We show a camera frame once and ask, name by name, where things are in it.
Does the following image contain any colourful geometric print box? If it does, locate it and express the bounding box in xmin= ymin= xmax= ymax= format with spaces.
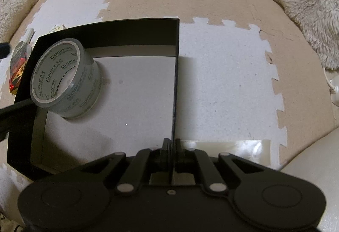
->
xmin=9 ymin=41 xmax=34 ymax=95

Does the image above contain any clear cap spray bottle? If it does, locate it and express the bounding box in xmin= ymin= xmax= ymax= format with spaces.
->
xmin=24 ymin=27 xmax=36 ymax=45

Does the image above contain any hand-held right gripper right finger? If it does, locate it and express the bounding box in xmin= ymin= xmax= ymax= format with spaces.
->
xmin=175 ymin=139 xmax=268 ymax=193

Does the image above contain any black and white printed cloth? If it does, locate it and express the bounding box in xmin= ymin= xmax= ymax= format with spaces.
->
xmin=0 ymin=211 xmax=25 ymax=232

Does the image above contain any white foam mat tile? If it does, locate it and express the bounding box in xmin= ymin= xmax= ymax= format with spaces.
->
xmin=179 ymin=17 xmax=290 ymax=169
xmin=0 ymin=0 xmax=132 ymax=105

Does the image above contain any white cushion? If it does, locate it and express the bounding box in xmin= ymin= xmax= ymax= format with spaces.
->
xmin=278 ymin=130 xmax=339 ymax=232

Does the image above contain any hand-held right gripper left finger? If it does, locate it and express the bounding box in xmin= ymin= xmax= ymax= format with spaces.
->
xmin=79 ymin=138 xmax=170 ymax=194

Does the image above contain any clear packing tape roll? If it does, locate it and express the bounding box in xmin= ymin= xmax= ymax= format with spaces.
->
xmin=30 ymin=38 xmax=103 ymax=119

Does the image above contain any large cream fluffy blanket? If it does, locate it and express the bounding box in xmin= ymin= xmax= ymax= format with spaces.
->
xmin=240 ymin=0 xmax=339 ymax=71

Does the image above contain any black cardboard box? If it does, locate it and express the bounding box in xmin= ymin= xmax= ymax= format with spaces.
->
xmin=7 ymin=18 xmax=181 ymax=182

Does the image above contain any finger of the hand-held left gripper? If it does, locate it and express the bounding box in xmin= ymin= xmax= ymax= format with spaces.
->
xmin=0 ymin=99 xmax=37 ymax=141
xmin=0 ymin=42 xmax=12 ymax=60

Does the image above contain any small round patterned object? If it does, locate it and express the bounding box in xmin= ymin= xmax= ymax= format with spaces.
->
xmin=48 ymin=24 xmax=66 ymax=34

